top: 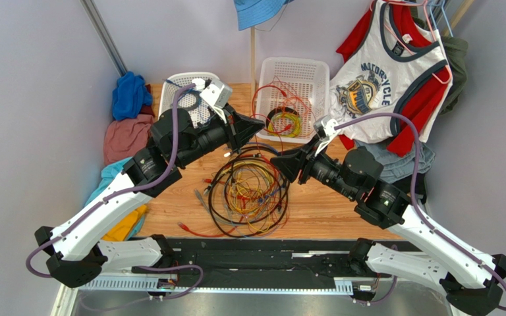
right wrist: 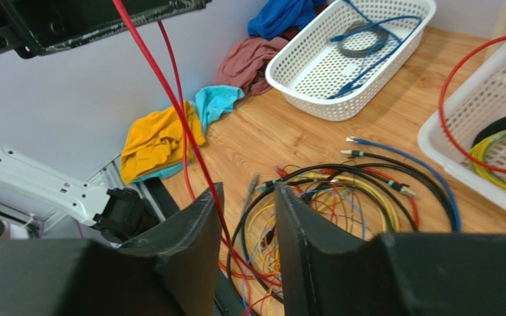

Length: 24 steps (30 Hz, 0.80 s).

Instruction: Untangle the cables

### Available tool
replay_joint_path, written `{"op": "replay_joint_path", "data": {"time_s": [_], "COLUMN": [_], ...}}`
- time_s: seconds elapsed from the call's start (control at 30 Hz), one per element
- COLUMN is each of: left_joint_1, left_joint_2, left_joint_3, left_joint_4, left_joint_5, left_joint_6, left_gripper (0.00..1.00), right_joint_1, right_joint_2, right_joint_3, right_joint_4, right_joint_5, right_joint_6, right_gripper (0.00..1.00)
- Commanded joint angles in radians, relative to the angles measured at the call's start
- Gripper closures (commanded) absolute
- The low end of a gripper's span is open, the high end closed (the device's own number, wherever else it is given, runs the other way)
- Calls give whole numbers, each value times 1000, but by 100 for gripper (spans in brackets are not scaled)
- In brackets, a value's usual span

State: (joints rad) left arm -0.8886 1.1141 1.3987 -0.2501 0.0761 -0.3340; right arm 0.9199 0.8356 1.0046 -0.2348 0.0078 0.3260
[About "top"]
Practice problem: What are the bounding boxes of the black wire coil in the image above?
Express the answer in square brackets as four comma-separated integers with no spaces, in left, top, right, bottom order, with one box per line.
[183,90,206,113]

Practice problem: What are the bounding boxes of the right white basket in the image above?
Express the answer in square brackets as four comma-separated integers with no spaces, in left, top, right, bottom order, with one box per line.
[251,57,329,144]

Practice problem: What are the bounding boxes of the white motorcycle tank top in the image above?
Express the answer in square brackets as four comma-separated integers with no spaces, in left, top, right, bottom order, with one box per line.
[329,1,453,157]

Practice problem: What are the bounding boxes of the green garment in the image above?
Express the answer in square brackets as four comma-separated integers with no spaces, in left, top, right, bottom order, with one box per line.
[402,17,468,118]

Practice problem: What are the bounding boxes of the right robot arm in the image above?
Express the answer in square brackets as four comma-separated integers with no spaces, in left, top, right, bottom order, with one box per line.
[271,117,506,315]

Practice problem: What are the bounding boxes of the teal cloth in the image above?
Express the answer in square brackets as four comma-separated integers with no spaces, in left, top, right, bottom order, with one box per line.
[84,157,132,206]

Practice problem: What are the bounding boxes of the pink cloth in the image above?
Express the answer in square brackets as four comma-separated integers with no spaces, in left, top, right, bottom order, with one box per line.
[103,114,155,165]

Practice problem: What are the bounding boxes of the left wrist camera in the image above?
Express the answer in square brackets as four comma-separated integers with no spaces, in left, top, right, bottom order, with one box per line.
[191,78,233,124]

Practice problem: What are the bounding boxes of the thin red wire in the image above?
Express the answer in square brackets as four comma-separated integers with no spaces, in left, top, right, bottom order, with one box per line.
[251,84,293,152]

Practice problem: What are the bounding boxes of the blue cloth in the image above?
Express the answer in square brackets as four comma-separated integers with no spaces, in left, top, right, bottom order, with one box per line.
[112,71,153,120]

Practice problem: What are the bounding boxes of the red ethernet cable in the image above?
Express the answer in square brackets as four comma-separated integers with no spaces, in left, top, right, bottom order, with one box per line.
[177,175,245,238]

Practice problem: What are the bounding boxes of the black garment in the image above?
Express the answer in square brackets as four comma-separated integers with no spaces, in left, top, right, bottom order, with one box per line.
[398,173,428,204]

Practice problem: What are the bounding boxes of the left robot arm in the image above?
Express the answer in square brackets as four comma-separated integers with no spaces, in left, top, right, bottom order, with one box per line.
[26,82,264,288]

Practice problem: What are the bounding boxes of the long black cable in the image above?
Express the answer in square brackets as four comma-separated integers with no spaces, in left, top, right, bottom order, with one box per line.
[208,146,291,238]

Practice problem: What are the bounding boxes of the white basket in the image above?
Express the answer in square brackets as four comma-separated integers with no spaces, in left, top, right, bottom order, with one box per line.
[158,72,222,130]
[251,57,329,144]

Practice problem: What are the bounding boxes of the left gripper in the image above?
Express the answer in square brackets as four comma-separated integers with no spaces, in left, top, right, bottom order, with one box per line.
[176,103,266,169]

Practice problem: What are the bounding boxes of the grey ethernet cable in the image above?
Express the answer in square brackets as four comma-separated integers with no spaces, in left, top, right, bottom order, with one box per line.
[194,188,237,226]

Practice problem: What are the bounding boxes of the aluminium corner profile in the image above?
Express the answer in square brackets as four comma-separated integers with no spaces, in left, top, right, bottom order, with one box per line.
[80,0,127,76]

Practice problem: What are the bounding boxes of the folded blue jeans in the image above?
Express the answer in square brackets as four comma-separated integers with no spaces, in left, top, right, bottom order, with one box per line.
[354,140,436,184]

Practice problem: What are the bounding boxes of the thin coloured wire tangle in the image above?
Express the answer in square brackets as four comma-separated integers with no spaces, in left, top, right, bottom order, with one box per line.
[222,166,289,228]

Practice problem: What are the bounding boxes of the blue bucket hat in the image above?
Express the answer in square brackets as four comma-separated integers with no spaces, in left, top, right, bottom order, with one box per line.
[233,0,292,31]

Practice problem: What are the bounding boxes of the yellow ethernet cable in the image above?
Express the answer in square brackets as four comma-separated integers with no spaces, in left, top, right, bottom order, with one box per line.
[224,159,285,233]

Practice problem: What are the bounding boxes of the yellow green wire coil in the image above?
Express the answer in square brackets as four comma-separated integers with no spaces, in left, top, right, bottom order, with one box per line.
[267,111,302,137]

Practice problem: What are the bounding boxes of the left white basket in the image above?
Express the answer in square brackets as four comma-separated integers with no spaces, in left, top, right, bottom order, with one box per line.
[158,72,222,130]

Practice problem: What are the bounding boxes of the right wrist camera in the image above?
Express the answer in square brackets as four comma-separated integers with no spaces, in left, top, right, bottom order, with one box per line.
[314,115,340,155]

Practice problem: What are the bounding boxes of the blue ethernet cable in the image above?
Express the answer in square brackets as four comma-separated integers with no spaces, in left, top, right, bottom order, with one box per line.
[244,142,287,159]
[164,78,219,128]

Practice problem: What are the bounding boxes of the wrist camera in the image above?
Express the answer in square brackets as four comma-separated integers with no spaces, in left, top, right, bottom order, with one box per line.
[191,78,233,124]
[314,115,340,155]

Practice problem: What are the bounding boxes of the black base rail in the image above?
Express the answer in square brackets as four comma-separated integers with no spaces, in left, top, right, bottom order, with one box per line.
[130,237,381,296]

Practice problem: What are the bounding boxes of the yellow cloth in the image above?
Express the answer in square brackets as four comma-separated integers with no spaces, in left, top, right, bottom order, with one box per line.
[101,205,148,242]

